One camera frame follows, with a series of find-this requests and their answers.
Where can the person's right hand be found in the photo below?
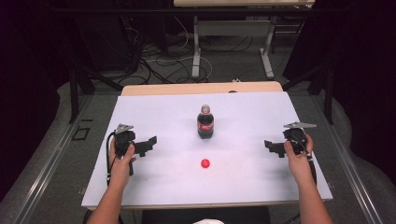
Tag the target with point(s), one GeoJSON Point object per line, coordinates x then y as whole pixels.
{"type": "Point", "coordinates": [297, 165]}

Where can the dark curtain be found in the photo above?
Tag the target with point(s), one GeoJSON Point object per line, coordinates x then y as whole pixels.
{"type": "Point", "coordinates": [367, 77]}
{"type": "Point", "coordinates": [25, 77]}

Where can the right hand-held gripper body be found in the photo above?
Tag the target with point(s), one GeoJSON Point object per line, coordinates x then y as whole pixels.
{"type": "Point", "coordinates": [294, 137]}

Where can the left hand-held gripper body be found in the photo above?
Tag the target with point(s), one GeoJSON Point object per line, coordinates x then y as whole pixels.
{"type": "Point", "coordinates": [124, 138]}

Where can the cola bottle red label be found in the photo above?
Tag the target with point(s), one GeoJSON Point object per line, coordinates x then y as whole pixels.
{"type": "Point", "coordinates": [205, 124]}

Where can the black cabinet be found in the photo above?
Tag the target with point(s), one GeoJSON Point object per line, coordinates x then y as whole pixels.
{"type": "Point", "coordinates": [106, 40]}

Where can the black metal stand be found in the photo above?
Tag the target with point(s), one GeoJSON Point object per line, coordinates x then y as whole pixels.
{"type": "Point", "coordinates": [328, 93]}
{"type": "Point", "coordinates": [74, 93]}

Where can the person's left hand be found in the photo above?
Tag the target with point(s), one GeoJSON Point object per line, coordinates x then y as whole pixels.
{"type": "Point", "coordinates": [120, 169]}

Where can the wooden table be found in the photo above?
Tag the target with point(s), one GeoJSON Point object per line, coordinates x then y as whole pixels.
{"type": "Point", "coordinates": [186, 88]}

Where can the red bottle cap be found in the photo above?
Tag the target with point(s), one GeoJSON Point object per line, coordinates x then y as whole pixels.
{"type": "Point", "coordinates": [205, 163]}

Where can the white-legged desk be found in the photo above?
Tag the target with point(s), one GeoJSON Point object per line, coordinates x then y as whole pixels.
{"type": "Point", "coordinates": [233, 28]}

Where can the person's white clothing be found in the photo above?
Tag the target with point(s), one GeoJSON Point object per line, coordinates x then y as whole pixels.
{"type": "Point", "coordinates": [208, 221]}

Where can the metal floor rail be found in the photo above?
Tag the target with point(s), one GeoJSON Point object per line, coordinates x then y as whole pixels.
{"type": "Point", "coordinates": [351, 174]}
{"type": "Point", "coordinates": [46, 174]}

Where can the white table mat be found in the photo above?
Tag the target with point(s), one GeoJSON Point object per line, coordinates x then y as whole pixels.
{"type": "Point", "coordinates": [186, 186]}

